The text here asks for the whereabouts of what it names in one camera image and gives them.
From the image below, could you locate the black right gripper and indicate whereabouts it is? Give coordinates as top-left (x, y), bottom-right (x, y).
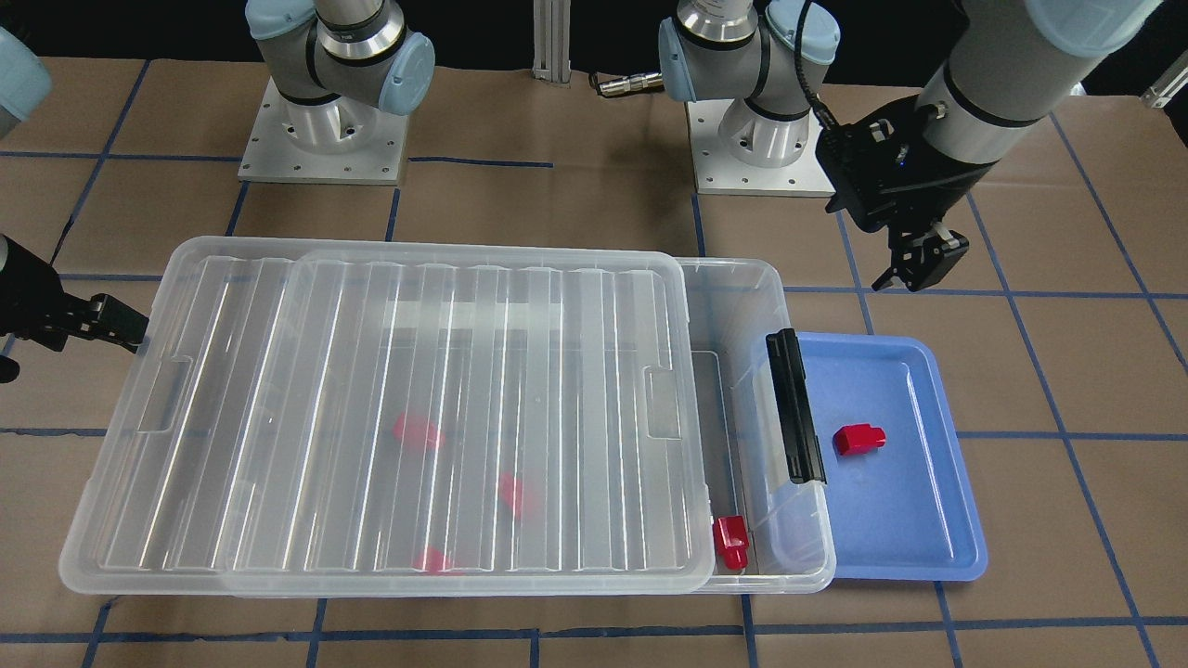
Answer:
top-left (1, 237), bottom-right (149, 353)

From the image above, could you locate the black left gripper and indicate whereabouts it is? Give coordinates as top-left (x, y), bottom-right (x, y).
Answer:
top-left (815, 97), bottom-right (1004, 292)

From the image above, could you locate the red block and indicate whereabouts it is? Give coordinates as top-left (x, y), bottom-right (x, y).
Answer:
top-left (412, 546), bottom-right (454, 574)
top-left (392, 412), bottom-right (442, 453)
top-left (833, 423), bottom-right (887, 456)
top-left (497, 472), bottom-right (525, 519)
top-left (712, 515), bottom-right (750, 572)

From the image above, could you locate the clear ribbed box lid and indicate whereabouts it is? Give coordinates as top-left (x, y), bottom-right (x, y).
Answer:
top-left (58, 237), bottom-right (716, 597)

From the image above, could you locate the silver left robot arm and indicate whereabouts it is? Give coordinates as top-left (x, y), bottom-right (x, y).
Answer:
top-left (657, 1), bottom-right (1158, 292)

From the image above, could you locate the blue plastic tray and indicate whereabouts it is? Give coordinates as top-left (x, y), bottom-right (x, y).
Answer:
top-left (798, 330), bottom-right (988, 581)

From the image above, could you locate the clear plastic storage box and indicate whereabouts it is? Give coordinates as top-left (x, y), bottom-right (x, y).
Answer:
top-left (223, 256), bottom-right (838, 599)

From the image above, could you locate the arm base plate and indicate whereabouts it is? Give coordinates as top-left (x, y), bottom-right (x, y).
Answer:
top-left (238, 80), bottom-right (410, 185)
top-left (685, 97), bottom-right (835, 198)

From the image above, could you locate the aluminium frame post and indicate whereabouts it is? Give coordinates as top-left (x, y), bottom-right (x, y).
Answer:
top-left (531, 0), bottom-right (573, 87)

